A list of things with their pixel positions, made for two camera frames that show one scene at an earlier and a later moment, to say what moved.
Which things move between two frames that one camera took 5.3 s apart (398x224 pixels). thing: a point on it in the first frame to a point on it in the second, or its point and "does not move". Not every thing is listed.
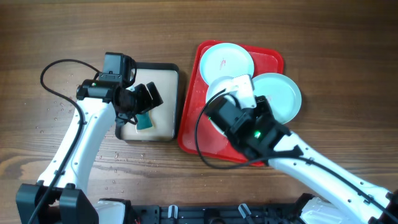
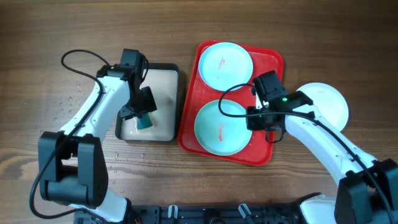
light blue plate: [282, 93] to [219, 134]
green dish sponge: [143, 121] does not move
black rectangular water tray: [165, 116] does not move
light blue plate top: [225, 59] does not move
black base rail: [260, 213] does not move
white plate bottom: [226, 83] to [328, 101]
